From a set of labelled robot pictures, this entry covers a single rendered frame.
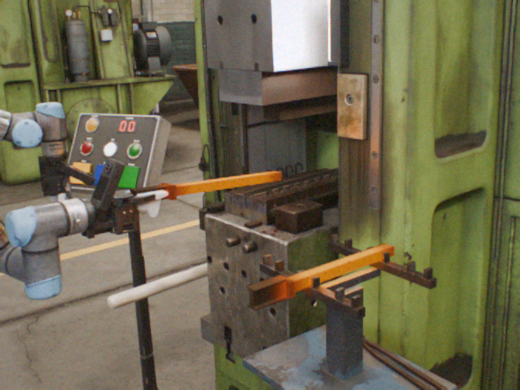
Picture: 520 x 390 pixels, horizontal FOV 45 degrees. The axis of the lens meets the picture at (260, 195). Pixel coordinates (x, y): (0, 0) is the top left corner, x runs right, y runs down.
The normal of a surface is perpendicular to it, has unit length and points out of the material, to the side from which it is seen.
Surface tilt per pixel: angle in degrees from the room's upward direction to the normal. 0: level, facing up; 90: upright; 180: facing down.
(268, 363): 0
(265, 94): 90
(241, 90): 90
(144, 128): 60
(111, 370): 0
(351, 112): 90
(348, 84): 90
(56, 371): 0
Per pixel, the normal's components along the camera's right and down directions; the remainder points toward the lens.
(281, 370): -0.04, -0.96
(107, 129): -0.36, -0.25
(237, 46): -0.75, 0.21
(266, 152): 0.66, 0.18
